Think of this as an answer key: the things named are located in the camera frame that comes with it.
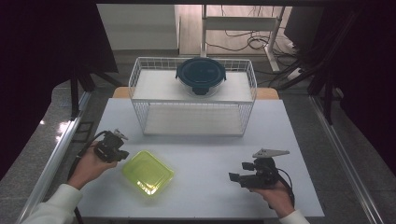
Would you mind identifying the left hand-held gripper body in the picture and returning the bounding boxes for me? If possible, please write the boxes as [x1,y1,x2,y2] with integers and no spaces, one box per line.
[93,129,129,163]

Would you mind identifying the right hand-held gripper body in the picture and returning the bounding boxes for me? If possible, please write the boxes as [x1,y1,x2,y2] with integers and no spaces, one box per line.
[248,148,290,189]

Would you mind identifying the green rectangular plastic container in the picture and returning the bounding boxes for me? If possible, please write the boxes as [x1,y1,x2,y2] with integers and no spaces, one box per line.
[120,149,176,198]

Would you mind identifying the white wire rack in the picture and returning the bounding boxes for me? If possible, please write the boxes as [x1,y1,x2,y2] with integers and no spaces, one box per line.
[128,56,258,138]

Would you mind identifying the round container with dark lid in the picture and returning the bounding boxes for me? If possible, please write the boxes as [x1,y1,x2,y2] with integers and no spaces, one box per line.
[175,56,227,97]

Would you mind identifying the person's right hand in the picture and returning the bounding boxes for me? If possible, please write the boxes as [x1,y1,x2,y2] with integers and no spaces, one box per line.
[248,181,295,218]

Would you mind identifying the person's left hand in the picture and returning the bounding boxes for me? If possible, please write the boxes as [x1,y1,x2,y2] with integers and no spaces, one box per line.
[67,142,119,190]

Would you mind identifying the black tripod stand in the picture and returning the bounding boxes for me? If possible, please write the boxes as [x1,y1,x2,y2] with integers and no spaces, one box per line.
[69,60,123,121]
[276,12,345,126]

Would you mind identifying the white power strip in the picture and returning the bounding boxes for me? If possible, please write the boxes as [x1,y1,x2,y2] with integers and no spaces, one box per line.
[285,66,304,82]

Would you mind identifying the dark curtain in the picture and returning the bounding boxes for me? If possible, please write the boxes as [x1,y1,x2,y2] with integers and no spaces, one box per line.
[321,0,396,176]
[0,0,120,181]

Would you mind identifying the white cabinet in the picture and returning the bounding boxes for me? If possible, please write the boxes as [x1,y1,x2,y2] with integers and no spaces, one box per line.
[96,3,181,51]

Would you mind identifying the black monitor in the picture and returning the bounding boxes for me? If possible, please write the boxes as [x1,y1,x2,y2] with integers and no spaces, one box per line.
[283,6,325,51]

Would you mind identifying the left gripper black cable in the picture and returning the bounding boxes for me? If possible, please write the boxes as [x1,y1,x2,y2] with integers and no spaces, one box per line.
[66,130,109,224]

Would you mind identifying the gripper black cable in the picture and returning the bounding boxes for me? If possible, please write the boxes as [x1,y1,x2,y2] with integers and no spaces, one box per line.
[66,130,109,224]
[269,167,296,210]

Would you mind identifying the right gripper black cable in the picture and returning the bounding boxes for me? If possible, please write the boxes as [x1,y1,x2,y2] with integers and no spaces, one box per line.
[269,167,296,210]

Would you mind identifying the aluminium rail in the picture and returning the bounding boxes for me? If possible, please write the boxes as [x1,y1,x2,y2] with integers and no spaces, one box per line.
[15,91,93,224]
[309,94,386,224]

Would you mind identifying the black floor cables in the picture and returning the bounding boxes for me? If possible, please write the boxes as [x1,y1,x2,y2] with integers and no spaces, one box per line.
[205,5,301,54]

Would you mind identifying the white desk frame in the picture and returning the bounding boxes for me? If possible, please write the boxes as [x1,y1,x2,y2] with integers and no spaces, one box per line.
[200,4,286,73]

